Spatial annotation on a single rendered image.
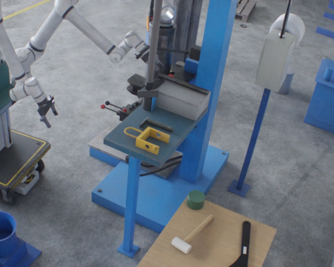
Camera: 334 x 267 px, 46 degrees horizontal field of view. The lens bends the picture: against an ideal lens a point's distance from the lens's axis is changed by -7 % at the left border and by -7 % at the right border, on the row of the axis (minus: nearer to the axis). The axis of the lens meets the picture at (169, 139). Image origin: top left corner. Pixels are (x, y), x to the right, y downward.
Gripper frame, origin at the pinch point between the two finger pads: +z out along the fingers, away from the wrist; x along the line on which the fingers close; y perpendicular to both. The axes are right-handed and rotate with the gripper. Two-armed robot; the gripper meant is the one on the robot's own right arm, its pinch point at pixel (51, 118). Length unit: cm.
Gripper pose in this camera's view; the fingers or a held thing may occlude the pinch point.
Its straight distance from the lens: 293.2
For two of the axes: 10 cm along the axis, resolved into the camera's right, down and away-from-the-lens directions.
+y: -9.4, 1.2, 3.3
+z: 3.0, 7.4, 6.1
